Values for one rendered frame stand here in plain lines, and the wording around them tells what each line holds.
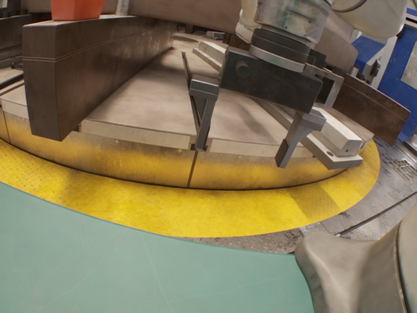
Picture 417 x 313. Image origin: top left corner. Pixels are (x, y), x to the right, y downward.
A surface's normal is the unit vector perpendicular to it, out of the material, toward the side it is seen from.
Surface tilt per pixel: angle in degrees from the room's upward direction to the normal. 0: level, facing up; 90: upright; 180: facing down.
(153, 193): 0
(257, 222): 0
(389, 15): 108
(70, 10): 97
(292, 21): 90
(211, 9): 90
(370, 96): 90
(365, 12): 133
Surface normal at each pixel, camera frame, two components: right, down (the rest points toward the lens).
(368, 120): -0.71, 0.25
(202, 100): -0.05, 0.56
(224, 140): 0.17, 0.60
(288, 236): 0.23, -0.80
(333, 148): -0.91, 0.03
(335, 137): -0.79, -0.23
